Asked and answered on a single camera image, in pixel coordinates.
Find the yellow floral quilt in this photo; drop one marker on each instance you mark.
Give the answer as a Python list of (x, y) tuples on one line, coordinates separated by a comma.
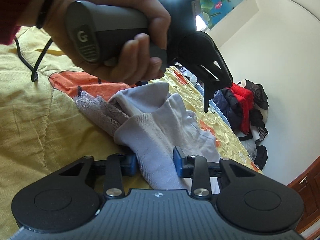
[(41, 128)]

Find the pile of dark jackets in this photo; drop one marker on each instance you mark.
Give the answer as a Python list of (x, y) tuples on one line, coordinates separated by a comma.
[(231, 111)]

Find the red puffer jacket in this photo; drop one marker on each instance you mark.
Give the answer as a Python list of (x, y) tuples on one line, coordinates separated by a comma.
[(246, 99)]

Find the person's left hand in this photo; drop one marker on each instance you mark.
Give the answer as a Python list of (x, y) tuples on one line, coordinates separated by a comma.
[(135, 63)]

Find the dark red sleeve forearm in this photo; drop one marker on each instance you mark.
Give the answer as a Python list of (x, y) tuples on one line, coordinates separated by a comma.
[(12, 10)]

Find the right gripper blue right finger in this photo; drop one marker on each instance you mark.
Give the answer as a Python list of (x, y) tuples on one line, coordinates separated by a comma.
[(184, 165)]

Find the lavender long sleeve top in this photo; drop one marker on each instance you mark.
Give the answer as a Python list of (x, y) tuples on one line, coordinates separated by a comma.
[(151, 122)]

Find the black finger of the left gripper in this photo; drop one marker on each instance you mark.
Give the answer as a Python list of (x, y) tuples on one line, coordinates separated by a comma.
[(208, 95)]

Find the brown wooden door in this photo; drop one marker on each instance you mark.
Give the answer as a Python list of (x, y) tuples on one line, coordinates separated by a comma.
[(307, 185)]

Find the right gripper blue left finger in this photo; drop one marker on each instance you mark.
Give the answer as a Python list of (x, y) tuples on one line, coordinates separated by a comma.
[(128, 164)]

